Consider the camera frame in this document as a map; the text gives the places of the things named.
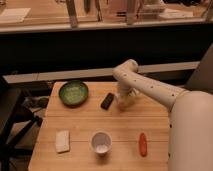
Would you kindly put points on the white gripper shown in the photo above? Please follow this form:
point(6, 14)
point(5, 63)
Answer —
point(123, 100)

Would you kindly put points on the white bottle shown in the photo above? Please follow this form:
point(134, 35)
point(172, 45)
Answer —
point(132, 93)

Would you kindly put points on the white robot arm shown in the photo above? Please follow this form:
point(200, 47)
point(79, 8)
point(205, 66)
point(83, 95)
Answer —
point(190, 117)

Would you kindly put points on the green ceramic bowl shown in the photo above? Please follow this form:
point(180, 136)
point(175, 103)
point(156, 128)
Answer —
point(73, 93)

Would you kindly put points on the black rectangular block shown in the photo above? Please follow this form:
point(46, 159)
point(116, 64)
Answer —
point(107, 101)

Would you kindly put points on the white paper cup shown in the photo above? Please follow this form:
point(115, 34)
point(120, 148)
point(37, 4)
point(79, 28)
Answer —
point(101, 143)

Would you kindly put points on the orange carrot toy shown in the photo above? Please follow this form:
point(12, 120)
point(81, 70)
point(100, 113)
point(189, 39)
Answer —
point(142, 145)

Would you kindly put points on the white sponge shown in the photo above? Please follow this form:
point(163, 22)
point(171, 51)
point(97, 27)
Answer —
point(62, 141)

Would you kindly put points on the black chair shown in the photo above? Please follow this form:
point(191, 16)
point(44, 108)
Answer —
point(12, 111)

